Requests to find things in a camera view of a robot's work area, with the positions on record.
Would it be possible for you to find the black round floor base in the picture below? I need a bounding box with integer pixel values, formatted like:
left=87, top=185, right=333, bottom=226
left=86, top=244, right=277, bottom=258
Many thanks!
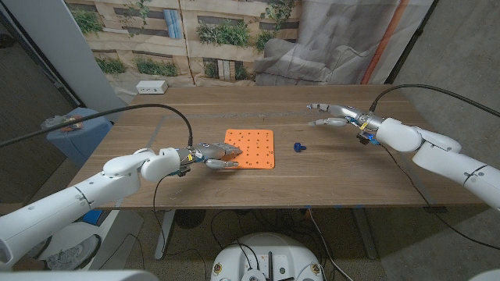
left=174, top=209, right=207, bottom=229

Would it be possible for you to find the black backdrop stand pole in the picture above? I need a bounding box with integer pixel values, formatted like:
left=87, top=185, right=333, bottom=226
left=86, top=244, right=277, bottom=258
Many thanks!
left=384, top=0, right=441, bottom=85

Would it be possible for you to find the white robot head rim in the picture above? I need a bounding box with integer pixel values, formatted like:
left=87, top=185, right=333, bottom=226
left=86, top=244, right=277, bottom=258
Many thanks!
left=0, top=270, right=159, bottom=281

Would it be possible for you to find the blue round stool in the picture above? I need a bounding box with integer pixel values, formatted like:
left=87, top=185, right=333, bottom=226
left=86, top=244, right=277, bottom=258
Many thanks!
left=45, top=107, right=113, bottom=169

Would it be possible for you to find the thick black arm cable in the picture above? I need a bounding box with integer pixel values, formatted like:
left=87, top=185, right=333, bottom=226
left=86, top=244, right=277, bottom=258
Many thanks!
left=369, top=84, right=500, bottom=118
left=0, top=103, right=195, bottom=148

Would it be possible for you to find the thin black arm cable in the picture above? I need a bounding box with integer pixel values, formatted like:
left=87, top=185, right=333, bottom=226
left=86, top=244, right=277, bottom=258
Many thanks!
left=152, top=175, right=209, bottom=281
left=380, top=144, right=500, bottom=251

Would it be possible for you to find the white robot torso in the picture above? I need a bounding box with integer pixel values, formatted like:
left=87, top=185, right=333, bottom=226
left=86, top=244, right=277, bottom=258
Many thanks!
left=209, top=232, right=324, bottom=281

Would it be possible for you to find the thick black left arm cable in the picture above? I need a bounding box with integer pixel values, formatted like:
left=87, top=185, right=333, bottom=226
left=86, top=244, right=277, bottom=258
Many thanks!
left=0, top=103, right=195, bottom=148

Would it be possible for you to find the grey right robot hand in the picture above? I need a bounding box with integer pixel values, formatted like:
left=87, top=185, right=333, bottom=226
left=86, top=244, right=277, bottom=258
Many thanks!
left=306, top=102, right=386, bottom=146

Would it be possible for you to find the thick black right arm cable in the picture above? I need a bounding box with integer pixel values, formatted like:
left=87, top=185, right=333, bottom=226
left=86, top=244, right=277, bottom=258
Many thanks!
left=369, top=84, right=500, bottom=118

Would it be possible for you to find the white floor cable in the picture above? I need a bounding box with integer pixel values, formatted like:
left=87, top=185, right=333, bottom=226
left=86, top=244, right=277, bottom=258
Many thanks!
left=308, top=209, right=345, bottom=281

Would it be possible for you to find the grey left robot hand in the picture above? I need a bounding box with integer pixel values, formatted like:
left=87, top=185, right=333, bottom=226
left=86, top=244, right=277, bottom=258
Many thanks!
left=177, top=141, right=243, bottom=177

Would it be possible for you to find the white table leg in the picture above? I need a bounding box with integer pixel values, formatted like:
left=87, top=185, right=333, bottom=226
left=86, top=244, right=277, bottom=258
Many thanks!
left=154, top=209, right=177, bottom=261
left=351, top=208, right=378, bottom=261

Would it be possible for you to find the white power strip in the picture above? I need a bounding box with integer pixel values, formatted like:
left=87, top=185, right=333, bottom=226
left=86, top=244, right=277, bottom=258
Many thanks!
left=135, top=80, right=169, bottom=95

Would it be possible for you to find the clear bag of colourful toys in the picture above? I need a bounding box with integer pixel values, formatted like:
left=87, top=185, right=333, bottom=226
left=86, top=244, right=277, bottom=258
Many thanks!
left=40, top=114, right=85, bottom=133

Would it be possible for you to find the printed fabric backdrop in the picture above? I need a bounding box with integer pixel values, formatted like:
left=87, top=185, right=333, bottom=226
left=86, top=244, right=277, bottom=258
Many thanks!
left=64, top=0, right=435, bottom=105

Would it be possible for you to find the grey sneaker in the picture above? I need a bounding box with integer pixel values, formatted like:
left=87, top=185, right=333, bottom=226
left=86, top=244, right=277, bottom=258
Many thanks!
left=23, top=233, right=102, bottom=272

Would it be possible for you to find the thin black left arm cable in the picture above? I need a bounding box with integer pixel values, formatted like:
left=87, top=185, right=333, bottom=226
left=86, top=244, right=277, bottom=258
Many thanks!
left=152, top=175, right=209, bottom=281

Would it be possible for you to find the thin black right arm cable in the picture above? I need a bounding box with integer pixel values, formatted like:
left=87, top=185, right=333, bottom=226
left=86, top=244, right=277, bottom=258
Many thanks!
left=380, top=144, right=500, bottom=251

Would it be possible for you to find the orange peg board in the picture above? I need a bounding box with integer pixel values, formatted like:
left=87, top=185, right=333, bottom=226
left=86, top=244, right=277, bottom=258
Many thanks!
left=223, top=129, right=276, bottom=170

